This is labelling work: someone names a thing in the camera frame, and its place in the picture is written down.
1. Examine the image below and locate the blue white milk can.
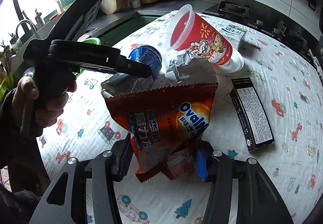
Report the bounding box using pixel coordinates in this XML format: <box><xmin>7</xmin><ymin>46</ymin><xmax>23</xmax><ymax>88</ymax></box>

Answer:
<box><xmin>101</xmin><ymin>44</ymin><xmax>163</xmax><ymax>99</ymax></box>

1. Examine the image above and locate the orange Ovaltine snack bag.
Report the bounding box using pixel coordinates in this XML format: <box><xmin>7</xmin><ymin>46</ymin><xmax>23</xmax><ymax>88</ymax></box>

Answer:
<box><xmin>105</xmin><ymin>83</ymin><xmax>218</xmax><ymax>182</ymax></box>

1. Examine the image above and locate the red printed plastic cup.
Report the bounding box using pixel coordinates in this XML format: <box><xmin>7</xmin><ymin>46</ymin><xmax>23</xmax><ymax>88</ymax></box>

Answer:
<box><xmin>165</xmin><ymin>4</ymin><xmax>233</xmax><ymax>66</ymax></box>

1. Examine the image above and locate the red crushed cola can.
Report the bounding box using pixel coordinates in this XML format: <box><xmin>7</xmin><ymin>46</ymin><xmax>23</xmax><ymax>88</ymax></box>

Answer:
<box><xmin>83</xmin><ymin>37</ymin><xmax>101</xmax><ymax>45</ymax></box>

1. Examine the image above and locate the white paper cup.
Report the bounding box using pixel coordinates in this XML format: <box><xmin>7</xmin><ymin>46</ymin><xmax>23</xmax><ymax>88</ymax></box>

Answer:
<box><xmin>217</xmin><ymin>49</ymin><xmax>244</xmax><ymax>74</ymax></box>

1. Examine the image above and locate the steel kitchen faucet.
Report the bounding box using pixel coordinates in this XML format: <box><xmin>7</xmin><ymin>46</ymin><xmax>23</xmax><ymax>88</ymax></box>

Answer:
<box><xmin>15</xmin><ymin>19</ymin><xmax>40</xmax><ymax>39</ymax></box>

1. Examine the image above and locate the person's left hand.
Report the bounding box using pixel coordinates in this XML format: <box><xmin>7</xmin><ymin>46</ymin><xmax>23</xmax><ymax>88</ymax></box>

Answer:
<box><xmin>11</xmin><ymin>76</ymin><xmax>78</xmax><ymax>128</ymax></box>

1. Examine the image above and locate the crumpled silver foil wrapper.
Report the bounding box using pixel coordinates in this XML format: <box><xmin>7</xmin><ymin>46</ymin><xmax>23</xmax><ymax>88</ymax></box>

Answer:
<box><xmin>161</xmin><ymin>50</ymin><xmax>218</xmax><ymax>83</ymax></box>

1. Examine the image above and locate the green plastic basket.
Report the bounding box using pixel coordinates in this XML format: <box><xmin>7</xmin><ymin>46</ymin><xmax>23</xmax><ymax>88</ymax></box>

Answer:
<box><xmin>73</xmin><ymin>40</ymin><xmax>91</xmax><ymax>77</ymax></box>

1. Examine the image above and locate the black rectangular box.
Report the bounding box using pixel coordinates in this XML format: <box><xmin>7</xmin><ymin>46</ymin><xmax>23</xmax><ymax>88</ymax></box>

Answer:
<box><xmin>229</xmin><ymin>77</ymin><xmax>274</xmax><ymax>152</ymax></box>

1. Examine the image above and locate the white blue carton box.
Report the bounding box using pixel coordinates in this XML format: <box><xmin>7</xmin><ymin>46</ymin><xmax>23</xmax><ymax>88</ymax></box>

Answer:
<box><xmin>219</xmin><ymin>24</ymin><xmax>247</xmax><ymax>50</ymax></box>

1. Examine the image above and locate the black gas stove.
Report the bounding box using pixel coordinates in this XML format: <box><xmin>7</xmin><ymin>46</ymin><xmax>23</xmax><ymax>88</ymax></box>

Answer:
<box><xmin>217</xmin><ymin>0</ymin><xmax>308</xmax><ymax>55</ymax></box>

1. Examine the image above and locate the white cartoon print tablecloth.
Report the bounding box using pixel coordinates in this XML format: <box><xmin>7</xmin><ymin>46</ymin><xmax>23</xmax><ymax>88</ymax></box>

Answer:
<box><xmin>37</xmin><ymin>13</ymin><xmax>322</xmax><ymax>223</ymax></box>

